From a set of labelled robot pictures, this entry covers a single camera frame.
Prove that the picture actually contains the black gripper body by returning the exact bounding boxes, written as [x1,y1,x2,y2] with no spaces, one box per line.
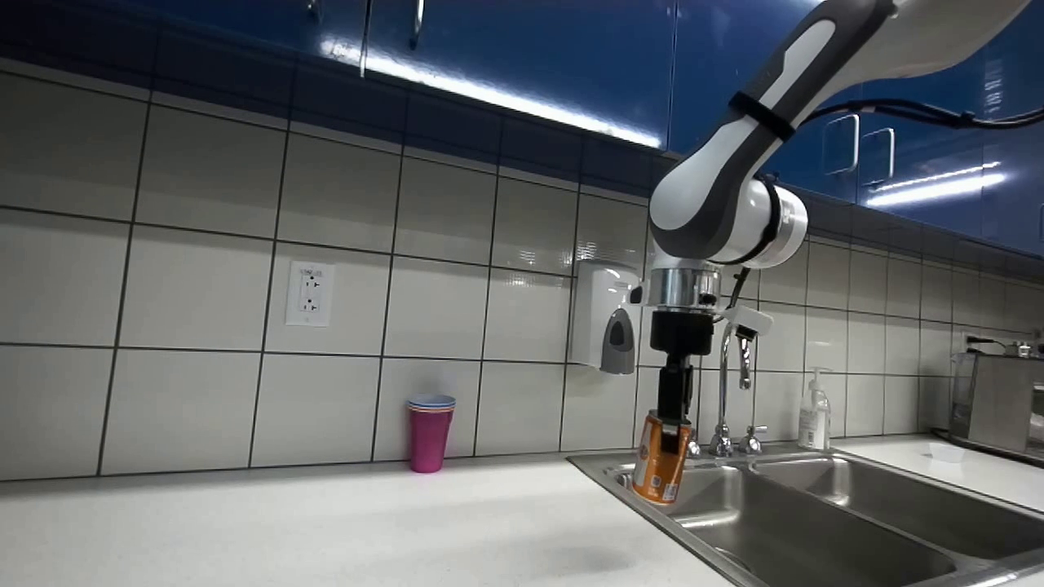
[649,305,717,424]

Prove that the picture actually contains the orange drink can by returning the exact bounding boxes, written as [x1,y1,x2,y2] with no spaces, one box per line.
[634,407,699,510]

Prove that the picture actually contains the stainless steel double sink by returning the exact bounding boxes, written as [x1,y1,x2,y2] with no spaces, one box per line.
[569,446,1044,587]

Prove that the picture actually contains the chrome gooseneck faucet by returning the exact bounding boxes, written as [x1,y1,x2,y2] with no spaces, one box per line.
[707,321,766,460]

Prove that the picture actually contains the clear pump soap bottle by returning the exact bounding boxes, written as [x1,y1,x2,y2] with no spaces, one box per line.
[798,367,833,452]

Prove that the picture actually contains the pink plastic cup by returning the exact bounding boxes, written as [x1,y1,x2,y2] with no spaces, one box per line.
[406,391,457,477]

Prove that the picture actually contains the silver toaster appliance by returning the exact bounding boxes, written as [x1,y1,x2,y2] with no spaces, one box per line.
[948,336,1044,467]

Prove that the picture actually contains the white wall soap dispenser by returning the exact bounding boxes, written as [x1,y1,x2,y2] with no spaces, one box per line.
[569,258,645,377]

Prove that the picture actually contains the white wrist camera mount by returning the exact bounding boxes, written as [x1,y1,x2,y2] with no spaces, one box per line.
[720,304,777,343]

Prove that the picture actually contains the blue wall cabinets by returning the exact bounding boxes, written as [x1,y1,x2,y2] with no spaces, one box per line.
[0,0,1044,273]

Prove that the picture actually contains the white wall outlet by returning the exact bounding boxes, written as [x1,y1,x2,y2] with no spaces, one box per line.
[283,258,338,331]

